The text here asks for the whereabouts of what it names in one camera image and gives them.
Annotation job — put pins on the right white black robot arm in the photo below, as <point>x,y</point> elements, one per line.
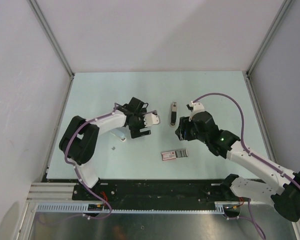
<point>229,146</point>

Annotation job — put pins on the right aluminium corner post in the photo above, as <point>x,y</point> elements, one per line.
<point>270,34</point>

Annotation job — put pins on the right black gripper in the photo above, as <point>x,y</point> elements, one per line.
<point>183,130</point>

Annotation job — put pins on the aluminium front frame rail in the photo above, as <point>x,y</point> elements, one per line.
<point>40,193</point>

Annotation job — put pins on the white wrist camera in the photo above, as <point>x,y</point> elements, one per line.
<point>151,119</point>
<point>195,108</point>

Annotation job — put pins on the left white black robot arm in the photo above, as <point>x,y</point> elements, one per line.
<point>79,141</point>

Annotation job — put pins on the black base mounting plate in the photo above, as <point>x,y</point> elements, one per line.
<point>113,190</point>

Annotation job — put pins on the aluminium corner post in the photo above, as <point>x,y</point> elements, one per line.
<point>270,34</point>
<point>38,13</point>

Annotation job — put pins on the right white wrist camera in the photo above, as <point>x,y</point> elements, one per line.
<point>195,108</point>

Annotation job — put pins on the light blue stapler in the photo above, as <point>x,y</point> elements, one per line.
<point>118,134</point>

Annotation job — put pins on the right aluminium side rail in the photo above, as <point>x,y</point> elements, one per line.
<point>260,118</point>

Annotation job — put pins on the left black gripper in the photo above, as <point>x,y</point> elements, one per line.
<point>135,132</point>

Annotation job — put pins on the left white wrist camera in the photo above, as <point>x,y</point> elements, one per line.
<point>151,119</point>

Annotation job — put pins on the left aluminium corner post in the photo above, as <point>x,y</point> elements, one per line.
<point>38,13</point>

